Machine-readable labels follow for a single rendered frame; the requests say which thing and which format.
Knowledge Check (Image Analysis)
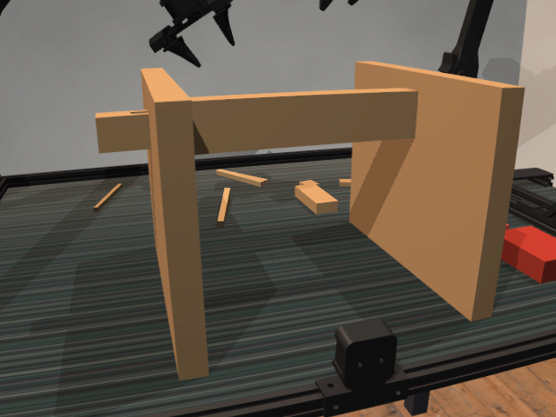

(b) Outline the tan wooden board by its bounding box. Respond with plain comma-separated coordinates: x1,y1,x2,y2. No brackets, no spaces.
349,62,525,321
141,68,209,381

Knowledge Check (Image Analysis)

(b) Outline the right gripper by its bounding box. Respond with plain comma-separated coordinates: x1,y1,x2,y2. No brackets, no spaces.
319,0,358,11

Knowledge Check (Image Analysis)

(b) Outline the wooden rail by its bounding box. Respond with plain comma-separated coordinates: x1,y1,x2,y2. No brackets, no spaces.
96,88,418,155

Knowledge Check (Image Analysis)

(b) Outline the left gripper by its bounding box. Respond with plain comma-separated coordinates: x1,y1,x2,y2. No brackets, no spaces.
149,0,235,68

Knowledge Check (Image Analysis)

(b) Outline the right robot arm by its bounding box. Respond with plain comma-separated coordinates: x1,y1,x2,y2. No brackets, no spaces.
438,0,493,78

